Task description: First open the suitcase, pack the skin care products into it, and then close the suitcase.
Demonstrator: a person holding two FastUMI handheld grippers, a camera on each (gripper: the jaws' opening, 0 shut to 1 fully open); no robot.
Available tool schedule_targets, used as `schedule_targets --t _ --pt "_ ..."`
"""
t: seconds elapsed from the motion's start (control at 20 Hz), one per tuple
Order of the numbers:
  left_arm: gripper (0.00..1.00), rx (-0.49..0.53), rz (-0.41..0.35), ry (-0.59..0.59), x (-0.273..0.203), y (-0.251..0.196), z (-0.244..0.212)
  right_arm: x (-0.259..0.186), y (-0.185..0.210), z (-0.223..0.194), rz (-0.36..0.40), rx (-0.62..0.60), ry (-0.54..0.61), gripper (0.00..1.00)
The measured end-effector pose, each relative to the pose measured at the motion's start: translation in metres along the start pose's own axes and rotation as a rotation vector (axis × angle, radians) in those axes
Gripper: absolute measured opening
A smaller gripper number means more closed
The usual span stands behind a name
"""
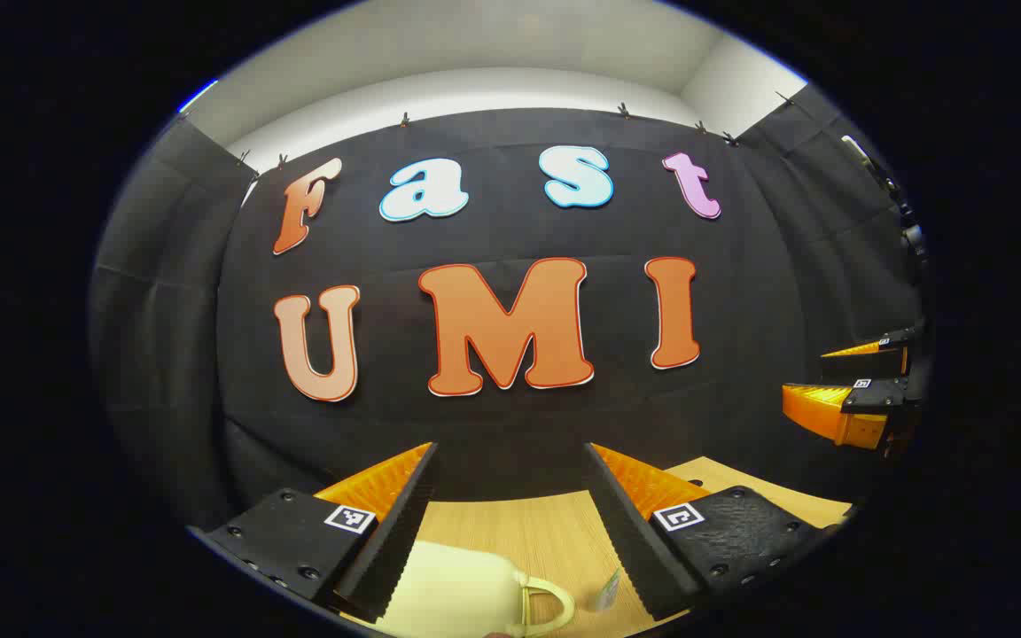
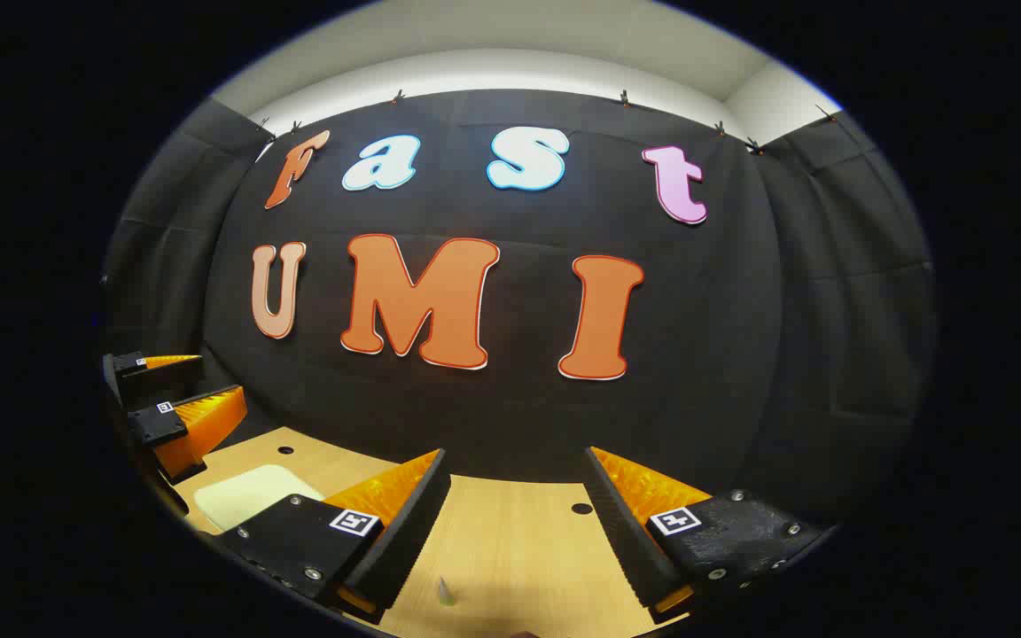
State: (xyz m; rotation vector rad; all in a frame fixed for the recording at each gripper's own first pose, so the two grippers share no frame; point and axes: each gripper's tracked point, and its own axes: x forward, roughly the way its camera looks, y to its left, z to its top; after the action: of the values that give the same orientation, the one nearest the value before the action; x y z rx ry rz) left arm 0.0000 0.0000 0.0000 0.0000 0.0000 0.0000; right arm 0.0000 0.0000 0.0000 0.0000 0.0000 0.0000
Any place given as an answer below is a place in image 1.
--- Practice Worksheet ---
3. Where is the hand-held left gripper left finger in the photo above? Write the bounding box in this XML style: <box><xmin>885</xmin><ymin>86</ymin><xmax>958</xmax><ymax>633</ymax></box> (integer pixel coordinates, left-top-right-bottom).
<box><xmin>199</xmin><ymin>440</ymin><xmax>441</xmax><ymax>626</ymax></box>

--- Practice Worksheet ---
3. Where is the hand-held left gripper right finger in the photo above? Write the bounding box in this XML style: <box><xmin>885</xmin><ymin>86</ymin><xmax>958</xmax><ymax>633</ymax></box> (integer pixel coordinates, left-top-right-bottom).
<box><xmin>582</xmin><ymin>440</ymin><xmax>844</xmax><ymax>622</ymax></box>

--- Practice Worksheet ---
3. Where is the silver green skincare sachet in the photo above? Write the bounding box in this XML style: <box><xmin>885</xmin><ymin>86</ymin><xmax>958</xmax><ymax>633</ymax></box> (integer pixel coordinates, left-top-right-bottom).
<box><xmin>593</xmin><ymin>567</ymin><xmax>624</xmax><ymax>614</ymax></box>

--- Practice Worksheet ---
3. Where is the pale yellow suitcase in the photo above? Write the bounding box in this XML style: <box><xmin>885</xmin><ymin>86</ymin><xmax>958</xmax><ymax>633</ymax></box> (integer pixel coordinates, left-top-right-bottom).
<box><xmin>376</xmin><ymin>540</ymin><xmax>578</xmax><ymax>638</ymax></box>

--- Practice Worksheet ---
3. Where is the black backdrop cloth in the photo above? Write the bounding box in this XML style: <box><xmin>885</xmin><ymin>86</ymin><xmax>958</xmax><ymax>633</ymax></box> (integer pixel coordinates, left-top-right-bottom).
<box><xmin>90</xmin><ymin>84</ymin><xmax>928</xmax><ymax>533</ymax></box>

